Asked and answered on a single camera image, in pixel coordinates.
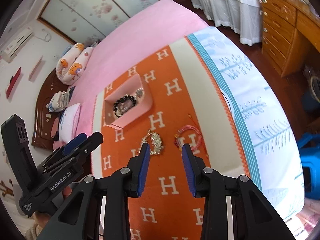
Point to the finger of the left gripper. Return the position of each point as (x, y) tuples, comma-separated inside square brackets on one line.
[(74, 143), (81, 153)]

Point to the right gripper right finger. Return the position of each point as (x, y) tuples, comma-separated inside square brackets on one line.
[(253, 215)]

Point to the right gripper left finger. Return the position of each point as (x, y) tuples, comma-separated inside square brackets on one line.
[(79, 215)]

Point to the pink jewelry tray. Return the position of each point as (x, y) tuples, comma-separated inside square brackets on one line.
[(127, 103)]

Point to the person's left hand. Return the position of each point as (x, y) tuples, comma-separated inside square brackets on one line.
[(41, 219)]

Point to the white pillow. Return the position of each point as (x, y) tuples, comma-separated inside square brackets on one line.
[(69, 122)]

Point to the dark wooden headboard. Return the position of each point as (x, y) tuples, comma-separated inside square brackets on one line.
[(44, 120)]

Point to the folded beige clothes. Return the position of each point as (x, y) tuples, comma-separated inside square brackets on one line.
[(58, 102)]

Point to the rolled bear pattern quilt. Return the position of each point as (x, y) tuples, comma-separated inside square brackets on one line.
[(72, 65)]

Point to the light blue patterned tablecloth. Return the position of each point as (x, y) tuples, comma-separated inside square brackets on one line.
[(266, 136)]

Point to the orange H pattern blanket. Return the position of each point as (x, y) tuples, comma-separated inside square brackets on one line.
[(187, 106)]

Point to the blue plastic stool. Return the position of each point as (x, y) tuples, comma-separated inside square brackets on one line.
[(308, 146)]

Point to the white air conditioner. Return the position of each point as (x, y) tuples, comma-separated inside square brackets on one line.
[(16, 44)]

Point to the floral sliding wardrobe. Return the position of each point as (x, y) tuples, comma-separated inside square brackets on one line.
[(89, 21)]

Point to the pink bed sheet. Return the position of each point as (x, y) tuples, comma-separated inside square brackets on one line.
[(142, 35)]

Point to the white lace covered furniture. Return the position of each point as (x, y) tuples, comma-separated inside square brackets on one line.
[(242, 16)]

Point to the wooden desk with drawers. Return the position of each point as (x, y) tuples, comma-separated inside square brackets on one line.
[(290, 31)]

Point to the pink wall shelf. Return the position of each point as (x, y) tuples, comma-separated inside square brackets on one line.
[(35, 67)]

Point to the red wall shelf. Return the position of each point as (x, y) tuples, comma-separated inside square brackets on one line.
[(12, 82)]

